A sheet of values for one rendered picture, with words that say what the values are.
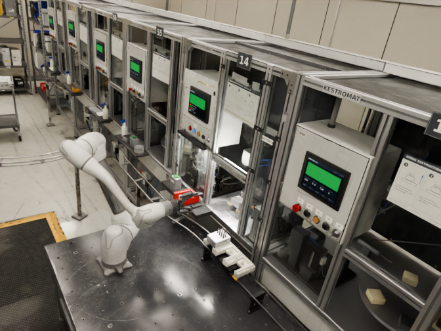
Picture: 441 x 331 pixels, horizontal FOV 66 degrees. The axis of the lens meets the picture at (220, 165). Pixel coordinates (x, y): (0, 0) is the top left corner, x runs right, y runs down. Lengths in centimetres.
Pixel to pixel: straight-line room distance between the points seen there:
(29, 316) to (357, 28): 536
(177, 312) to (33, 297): 145
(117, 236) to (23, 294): 128
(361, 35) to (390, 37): 44
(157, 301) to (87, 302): 39
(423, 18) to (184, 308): 459
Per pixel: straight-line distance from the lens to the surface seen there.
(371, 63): 243
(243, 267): 213
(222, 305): 218
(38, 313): 311
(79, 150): 208
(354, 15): 590
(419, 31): 540
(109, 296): 221
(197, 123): 245
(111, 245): 221
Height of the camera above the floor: 231
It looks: 26 degrees down
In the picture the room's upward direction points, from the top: 8 degrees clockwise
